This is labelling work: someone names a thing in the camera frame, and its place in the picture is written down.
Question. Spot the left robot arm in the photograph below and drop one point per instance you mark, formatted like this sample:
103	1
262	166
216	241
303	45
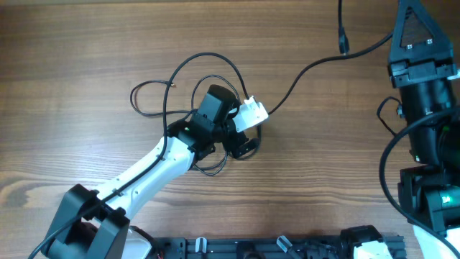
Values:
96	223

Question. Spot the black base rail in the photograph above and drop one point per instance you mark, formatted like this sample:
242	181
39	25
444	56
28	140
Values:
352	243

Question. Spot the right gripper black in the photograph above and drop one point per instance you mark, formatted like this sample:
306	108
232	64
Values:
426	60

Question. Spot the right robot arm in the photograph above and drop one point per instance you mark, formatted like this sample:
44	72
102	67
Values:
428	194

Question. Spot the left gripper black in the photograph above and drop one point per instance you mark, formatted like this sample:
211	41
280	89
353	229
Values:
240	144

